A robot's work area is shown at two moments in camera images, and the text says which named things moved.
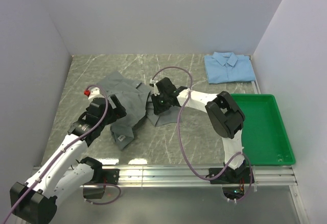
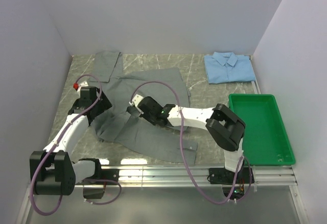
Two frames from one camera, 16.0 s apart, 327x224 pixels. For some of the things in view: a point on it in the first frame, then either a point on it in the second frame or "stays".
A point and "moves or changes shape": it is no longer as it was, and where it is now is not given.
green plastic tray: x=265 y=140 stays
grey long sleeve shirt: x=136 y=97 moves or changes shape
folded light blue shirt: x=225 y=67 stays
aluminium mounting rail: x=198 y=176 stays
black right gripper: x=158 y=109 -> x=143 y=115
